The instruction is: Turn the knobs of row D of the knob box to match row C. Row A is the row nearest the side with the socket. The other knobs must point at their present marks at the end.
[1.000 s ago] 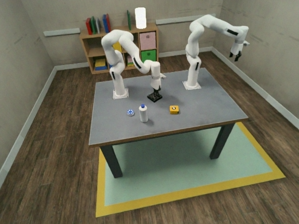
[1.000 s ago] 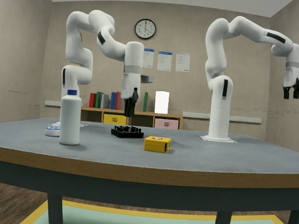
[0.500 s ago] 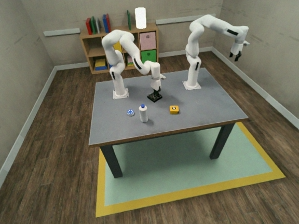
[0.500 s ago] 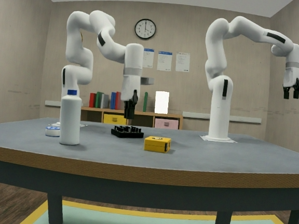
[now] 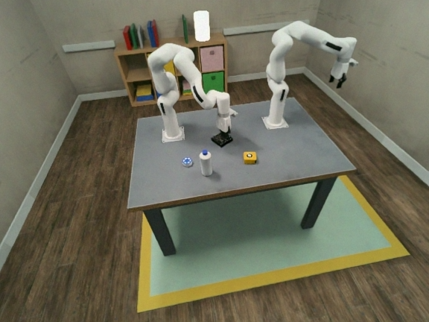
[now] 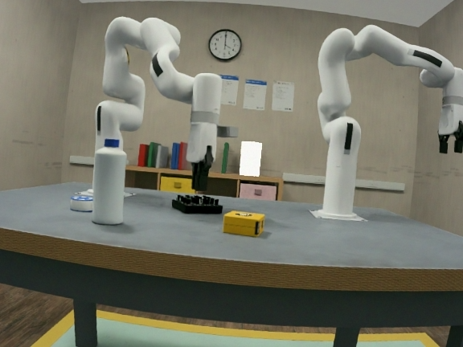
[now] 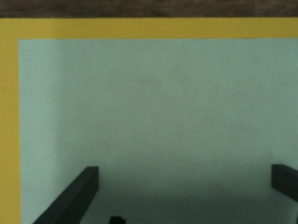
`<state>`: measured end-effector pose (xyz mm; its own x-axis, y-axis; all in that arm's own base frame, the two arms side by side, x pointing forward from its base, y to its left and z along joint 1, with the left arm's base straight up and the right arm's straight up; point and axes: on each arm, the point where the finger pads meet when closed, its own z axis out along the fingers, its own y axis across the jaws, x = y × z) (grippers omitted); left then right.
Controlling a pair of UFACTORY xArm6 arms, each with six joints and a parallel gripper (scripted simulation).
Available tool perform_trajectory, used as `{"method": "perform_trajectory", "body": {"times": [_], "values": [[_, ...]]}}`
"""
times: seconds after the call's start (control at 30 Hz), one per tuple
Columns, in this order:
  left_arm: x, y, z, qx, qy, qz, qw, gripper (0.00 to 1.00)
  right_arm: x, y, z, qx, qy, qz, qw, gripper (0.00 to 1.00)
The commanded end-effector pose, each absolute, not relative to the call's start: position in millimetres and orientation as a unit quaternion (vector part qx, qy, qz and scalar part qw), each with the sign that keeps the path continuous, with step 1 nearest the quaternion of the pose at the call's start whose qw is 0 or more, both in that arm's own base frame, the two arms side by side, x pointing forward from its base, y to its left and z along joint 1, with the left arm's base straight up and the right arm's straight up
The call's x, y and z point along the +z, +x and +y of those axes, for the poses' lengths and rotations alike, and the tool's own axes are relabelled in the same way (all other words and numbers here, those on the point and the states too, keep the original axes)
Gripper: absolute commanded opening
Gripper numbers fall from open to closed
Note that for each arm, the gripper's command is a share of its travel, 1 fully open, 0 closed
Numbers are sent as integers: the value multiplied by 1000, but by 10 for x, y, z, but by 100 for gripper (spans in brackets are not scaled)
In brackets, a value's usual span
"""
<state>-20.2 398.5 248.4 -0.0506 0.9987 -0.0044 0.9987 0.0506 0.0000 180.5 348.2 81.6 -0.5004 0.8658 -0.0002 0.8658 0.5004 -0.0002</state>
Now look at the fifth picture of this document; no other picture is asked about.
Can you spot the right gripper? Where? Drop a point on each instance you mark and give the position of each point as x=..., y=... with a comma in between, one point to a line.
x=224, y=124

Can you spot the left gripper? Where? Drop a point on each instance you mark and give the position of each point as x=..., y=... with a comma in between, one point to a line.
x=339, y=71

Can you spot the white plastic bottle with blue cap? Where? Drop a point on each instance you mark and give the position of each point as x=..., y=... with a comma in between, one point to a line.
x=206, y=163

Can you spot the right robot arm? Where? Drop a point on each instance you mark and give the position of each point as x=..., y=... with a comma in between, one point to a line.
x=166, y=84

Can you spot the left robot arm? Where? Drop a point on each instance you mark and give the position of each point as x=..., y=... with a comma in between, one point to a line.
x=283, y=43

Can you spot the black knob box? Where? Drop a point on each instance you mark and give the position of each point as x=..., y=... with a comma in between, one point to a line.
x=220, y=140

